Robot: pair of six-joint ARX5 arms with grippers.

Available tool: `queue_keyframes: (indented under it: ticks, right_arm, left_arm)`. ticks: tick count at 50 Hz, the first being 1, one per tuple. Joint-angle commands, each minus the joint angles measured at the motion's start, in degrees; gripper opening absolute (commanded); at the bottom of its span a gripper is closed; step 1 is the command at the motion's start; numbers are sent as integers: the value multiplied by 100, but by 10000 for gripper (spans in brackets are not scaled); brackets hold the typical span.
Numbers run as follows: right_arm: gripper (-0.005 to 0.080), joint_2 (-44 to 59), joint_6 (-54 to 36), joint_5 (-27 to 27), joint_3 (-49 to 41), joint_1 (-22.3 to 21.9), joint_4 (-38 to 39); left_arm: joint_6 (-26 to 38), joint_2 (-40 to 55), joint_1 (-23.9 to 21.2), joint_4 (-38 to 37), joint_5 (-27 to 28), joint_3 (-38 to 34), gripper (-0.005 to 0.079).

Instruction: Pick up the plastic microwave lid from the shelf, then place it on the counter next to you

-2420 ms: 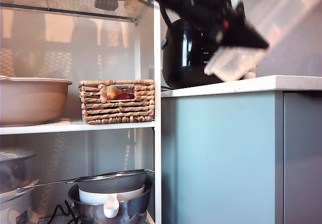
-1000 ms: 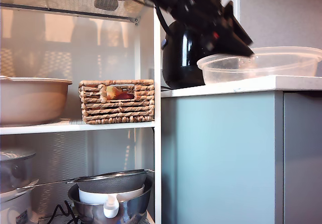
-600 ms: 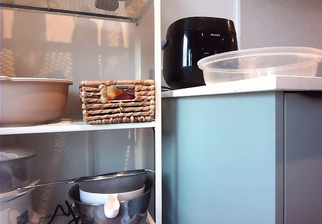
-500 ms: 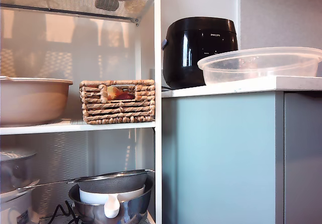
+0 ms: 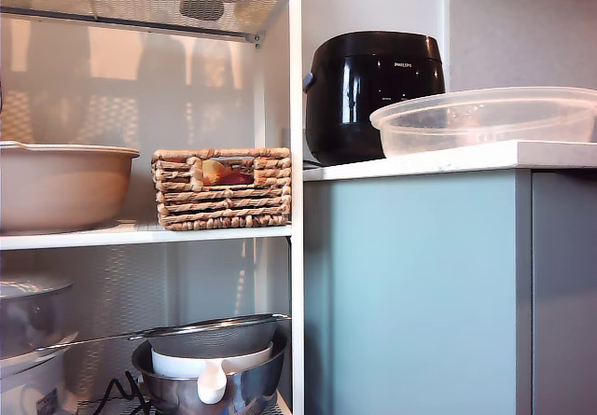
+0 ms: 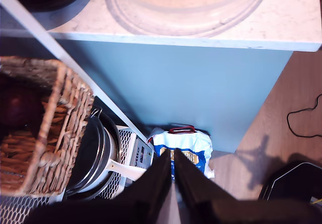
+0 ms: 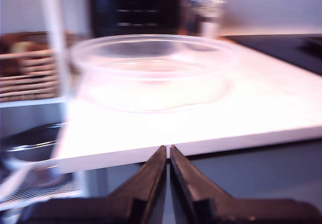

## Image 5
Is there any dark square container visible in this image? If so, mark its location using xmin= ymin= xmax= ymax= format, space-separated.
xmin=180 ymin=0 xmax=226 ymax=21

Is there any pale yellow onion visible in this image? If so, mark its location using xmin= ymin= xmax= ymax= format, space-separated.
xmin=201 ymin=158 xmax=230 ymax=186

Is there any white metal shelf unit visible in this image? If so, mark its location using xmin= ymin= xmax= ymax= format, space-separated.
xmin=0 ymin=0 xmax=306 ymax=415

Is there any white jug with handle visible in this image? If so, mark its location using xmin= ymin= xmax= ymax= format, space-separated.
xmin=150 ymin=344 xmax=274 ymax=406

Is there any grey-blue cabinet with white counter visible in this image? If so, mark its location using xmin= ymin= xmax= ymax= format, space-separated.
xmin=302 ymin=139 xmax=597 ymax=415

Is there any woven wicker basket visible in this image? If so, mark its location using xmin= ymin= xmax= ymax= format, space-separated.
xmin=149 ymin=146 xmax=293 ymax=232

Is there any stainless steel mixing bowl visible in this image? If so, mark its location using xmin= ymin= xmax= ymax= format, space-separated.
xmin=131 ymin=325 xmax=292 ymax=415

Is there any black steamer cable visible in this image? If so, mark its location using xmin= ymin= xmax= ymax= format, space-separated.
xmin=76 ymin=370 xmax=158 ymax=415

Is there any white electric food steamer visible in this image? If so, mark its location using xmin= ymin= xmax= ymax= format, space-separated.
xmin=0 ymin=274 xmax=79 ymax=415

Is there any beige plastic bowl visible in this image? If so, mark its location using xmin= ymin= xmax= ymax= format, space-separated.
xmin=0 ymin=140 xmax=142 ymax=236

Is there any red-brown onion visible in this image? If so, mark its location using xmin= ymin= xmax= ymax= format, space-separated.
xmin=221 ymin=172 xmax=256 ymax=187

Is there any metal mesh strainer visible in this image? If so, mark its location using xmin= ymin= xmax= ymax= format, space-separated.
xmin=35 ymin=312 xmax=292 ymax=360

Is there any clear plastic microwave lid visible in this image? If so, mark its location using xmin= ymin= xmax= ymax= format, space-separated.
xmin=368 ymin=86 xmax=597 ymax=159

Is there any black rice cooker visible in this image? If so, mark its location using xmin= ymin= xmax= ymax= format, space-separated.
xmin=302 ymin=30 xmax=447 ymax=167

